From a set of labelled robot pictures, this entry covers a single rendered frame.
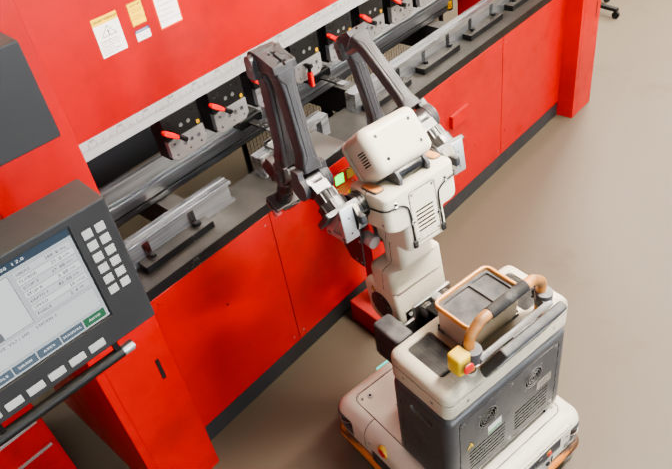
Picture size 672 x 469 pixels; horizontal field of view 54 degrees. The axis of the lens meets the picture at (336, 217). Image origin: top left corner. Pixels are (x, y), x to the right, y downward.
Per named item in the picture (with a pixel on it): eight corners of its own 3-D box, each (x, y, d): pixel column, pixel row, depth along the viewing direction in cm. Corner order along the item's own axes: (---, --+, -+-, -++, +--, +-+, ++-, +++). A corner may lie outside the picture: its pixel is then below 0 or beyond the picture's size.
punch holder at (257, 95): (259, 109, 245) (250, 68, 235) (244, 104, 250) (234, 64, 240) (288, 91, 253) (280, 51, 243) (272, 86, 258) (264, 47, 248)
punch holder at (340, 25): (331, 64, 266) (325, 25, 256) (316, 60, 271) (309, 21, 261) (355, 49, 274) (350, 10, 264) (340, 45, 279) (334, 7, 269)
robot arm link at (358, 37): (336, 24, 213) (361, 9, 215) (331, 45, 226) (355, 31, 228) (417, 134, 207) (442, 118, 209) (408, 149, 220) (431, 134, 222)
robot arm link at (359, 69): (339, 44, 219) (365, 29, 222) (330, 40, 224) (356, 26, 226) (375, 149, 244) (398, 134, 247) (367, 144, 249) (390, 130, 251)
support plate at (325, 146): (315, 167, 244) (314, 165, 243) (266, 147, 259) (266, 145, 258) (347, 144, 253) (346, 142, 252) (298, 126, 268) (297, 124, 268)
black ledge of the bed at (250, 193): (140, 309, 221) (136, 300, 218) (106, 284, 233) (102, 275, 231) (567, -12, 379) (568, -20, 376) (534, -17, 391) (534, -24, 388)
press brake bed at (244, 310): (204, 447, 273) (140, 309, 221) (173, 421, 285) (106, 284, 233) (557, 114, 431) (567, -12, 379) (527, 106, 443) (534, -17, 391)
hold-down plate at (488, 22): (471, 41, 333) (471, 35, 331) (462, 39, 336) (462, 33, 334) (503, 18, 349) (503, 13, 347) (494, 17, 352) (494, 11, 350)
